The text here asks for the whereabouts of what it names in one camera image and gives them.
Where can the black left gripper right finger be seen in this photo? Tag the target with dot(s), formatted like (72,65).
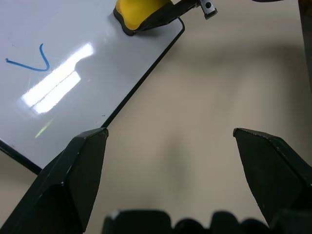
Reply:
(273,175)

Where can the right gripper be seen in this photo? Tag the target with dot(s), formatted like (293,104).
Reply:
(208,9)

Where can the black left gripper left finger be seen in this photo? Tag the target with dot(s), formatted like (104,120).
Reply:
(61,185)

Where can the yellow eraser with black felt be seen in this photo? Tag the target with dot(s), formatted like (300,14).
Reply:
(132,13)

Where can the white whiteboard with black frame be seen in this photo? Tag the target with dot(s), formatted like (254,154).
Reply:
(80,80)

